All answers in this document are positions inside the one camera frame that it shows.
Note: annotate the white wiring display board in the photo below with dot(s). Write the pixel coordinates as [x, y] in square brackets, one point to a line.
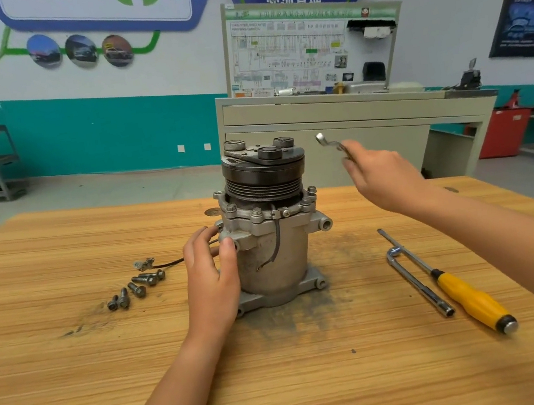
[280, 53]

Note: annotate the dark round table grommet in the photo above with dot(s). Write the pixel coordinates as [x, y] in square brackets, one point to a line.
[450, 189]
[212, 211]

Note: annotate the silver combination wrench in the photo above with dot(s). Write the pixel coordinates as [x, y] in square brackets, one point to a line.
[330, 140]

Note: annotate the silver L-shaped socket wrench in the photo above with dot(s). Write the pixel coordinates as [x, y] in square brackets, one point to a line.
[419, 282]

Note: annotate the blue rounded infographic panel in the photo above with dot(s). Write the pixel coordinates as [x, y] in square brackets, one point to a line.
[68, 9]

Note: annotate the person's left hand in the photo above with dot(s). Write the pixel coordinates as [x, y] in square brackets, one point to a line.
[212, 288]

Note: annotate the grey metal compressor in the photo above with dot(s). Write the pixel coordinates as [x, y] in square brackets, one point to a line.
[270, 224]

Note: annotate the person's right forearm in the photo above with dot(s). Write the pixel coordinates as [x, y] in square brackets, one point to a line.
[515, 253]

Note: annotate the round photo wall decal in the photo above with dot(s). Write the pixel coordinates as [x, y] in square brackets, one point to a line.
[44, 51]
[80, 51]
[117, 50]

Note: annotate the person's right hand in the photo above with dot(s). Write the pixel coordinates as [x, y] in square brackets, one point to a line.
[384, 180]

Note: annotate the red cabinet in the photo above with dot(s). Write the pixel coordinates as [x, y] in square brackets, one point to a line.
[505, 132]

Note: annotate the white wall outlet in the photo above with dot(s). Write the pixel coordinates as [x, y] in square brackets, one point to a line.
[181, 149]

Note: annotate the small black device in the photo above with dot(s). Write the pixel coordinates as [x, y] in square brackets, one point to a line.
[470, 78]

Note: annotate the beige workbench cabinet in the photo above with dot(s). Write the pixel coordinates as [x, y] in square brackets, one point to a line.
[266, 130]

